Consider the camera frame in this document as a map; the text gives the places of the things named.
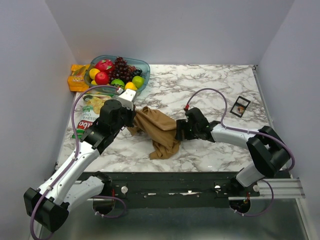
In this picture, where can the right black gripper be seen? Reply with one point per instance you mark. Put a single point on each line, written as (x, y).
(182, 124)

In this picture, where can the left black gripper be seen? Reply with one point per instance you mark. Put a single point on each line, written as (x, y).
(132, 114)

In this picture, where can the brown clothing garment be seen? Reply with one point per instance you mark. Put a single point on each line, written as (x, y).
(160, 128)

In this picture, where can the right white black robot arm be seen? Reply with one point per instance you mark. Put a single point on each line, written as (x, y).
(268, 153)

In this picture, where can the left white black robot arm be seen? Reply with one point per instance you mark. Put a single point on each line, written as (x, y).
(48, 205)

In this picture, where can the orange brooch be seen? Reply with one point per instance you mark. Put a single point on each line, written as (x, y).
(241, 109)

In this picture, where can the black brooch display box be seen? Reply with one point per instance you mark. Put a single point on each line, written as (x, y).
(240, 101)

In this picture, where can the green cassava chips bag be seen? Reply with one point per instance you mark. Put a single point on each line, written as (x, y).
(88, 107)

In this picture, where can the yellow lemon front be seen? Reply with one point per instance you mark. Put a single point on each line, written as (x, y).
(130, 86)

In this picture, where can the yellow lemon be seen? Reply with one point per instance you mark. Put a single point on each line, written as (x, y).
(130, 86)
(93, 72)

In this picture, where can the red apple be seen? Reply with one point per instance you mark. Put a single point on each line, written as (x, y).
(102, 78)

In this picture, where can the green lime right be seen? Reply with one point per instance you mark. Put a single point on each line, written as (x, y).
(138, 81)

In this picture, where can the purple grape bunch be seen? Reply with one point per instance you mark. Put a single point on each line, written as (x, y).
(124, 71)

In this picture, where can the yellow lemon left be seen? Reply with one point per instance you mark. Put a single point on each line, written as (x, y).
(93, 72)

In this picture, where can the orange snack packet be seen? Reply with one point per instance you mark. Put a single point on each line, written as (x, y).
(76, 80)

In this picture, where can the red dragon fruit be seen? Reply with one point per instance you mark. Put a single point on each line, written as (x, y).
(105, 65)

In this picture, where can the clear teal fruit bowl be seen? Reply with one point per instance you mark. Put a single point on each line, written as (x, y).
(144, 66)

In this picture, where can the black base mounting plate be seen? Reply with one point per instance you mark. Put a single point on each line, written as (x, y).
(155, 190)

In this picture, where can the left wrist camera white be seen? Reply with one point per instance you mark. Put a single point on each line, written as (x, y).
(127, 99)

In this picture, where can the aluminium frame rail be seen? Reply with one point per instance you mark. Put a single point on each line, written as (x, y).
(283, 188)

